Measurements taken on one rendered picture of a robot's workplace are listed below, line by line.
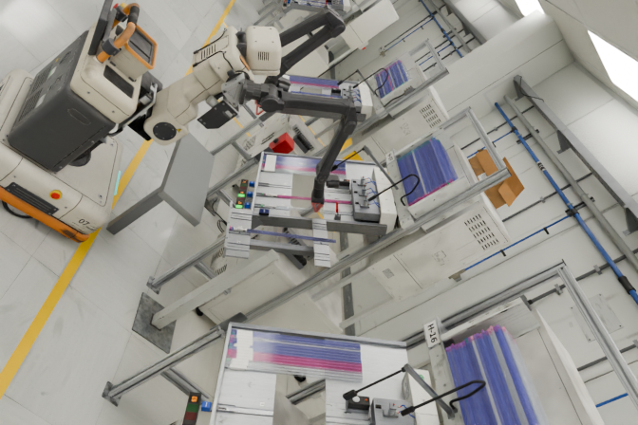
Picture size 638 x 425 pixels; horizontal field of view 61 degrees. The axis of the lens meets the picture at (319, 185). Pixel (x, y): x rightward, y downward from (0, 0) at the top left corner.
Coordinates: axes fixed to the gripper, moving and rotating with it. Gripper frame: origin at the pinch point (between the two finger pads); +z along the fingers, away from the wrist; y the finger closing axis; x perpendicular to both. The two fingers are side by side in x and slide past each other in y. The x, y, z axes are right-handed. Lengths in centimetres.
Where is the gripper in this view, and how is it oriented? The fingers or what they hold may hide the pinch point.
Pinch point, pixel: (316, 210)
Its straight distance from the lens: 288.1
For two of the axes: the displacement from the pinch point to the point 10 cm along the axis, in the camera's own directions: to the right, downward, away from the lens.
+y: 0.0, -5.2, 8.5
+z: -1.0, 8.5, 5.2
